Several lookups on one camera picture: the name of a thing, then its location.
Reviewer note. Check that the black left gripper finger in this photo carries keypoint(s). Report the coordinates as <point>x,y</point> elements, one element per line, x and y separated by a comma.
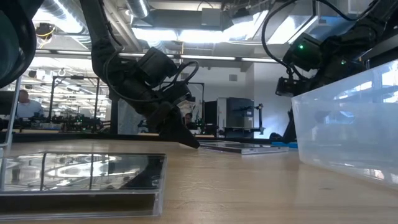
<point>177,130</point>

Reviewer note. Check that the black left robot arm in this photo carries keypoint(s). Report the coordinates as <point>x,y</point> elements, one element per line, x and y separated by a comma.
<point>102,46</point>

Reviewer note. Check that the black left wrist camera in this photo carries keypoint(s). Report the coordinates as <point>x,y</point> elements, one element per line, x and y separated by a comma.
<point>182,93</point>

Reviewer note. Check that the black cabinet panel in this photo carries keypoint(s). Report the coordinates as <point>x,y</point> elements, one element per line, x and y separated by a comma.
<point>211,115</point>

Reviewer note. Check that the grey partition panel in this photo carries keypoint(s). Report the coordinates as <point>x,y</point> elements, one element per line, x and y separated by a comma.
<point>130,124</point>

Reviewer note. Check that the person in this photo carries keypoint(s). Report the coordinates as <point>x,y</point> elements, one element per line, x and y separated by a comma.
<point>188,118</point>
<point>28,107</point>

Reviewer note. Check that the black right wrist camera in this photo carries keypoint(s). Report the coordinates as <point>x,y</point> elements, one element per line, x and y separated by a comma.
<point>287,87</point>

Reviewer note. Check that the black station frame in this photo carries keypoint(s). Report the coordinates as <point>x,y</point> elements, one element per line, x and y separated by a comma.
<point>76,77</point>

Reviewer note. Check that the white lamp stand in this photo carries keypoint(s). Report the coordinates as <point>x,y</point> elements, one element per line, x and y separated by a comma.
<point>14,109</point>

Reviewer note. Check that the silver air duct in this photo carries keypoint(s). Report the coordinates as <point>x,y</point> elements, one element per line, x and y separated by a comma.
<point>138,7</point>

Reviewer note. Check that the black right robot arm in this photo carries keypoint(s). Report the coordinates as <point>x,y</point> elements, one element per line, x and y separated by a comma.
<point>342,43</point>

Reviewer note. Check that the blue bags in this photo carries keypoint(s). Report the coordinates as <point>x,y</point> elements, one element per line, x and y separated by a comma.
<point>284,145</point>

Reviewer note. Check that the ceiling light strip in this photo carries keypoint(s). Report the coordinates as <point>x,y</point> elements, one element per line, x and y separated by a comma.
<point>208,58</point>

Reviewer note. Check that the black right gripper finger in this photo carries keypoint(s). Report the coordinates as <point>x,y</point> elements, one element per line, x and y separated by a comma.
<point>290,130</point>

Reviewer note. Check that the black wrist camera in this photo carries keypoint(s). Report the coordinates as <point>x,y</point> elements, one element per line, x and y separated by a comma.
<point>182,93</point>
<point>287,87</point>

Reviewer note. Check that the dark cabinet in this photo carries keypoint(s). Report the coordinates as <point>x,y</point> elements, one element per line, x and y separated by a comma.
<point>239,115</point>

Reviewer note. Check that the black monitor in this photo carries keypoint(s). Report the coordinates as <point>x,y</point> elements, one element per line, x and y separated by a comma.
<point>6,102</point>

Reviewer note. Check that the black aluminium table frame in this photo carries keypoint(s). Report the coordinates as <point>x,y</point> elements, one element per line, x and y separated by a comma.
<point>77,137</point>

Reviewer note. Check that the translucent plastic bin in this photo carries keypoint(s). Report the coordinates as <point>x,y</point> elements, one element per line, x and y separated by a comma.
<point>342,140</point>

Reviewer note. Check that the grey wall vent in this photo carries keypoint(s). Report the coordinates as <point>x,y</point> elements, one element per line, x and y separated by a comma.
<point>233,77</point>

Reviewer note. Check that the black ceiling dome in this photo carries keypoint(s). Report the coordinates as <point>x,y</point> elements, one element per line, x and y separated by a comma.
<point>45,29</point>

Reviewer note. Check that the clear jewel case dark tray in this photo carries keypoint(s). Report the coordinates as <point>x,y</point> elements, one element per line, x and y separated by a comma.
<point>248,148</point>
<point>77,171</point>

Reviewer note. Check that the black side table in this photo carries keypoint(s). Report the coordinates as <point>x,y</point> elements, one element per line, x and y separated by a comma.
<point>242,128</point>

